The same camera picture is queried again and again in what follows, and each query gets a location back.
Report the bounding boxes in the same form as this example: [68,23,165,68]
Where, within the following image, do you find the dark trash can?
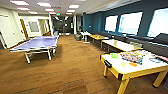
[74,33,83,42]

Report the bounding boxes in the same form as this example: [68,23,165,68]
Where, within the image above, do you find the small white table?
[80,31,92,44]

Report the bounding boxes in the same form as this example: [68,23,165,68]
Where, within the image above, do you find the yellow wooden table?
[87,33,110,45]

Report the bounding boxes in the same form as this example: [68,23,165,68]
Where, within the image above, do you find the cream top table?
[100,38,145,53]

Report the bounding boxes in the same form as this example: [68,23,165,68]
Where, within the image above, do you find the bright window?
[104,14,119,33]
[118,11,144,36]
[146,7,168,38]

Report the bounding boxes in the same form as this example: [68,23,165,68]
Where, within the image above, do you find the green exit sign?
[55,12,62,17]

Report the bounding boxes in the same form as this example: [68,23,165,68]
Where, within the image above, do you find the rectangular ceiling light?
[9,0,31,6]
[36,2,53,8]
[67,3,81,10]

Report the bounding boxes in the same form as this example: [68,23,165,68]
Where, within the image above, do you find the blue ping pong table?
[9,34,60,64]

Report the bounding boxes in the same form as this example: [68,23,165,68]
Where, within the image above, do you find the brown wooden door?
[19,18,30,40]

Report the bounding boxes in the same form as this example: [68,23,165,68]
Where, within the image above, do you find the dark window bench sofa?
[141,32,168,58]

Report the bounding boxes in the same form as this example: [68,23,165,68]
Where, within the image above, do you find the framed wall board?
[27,20,41,34]

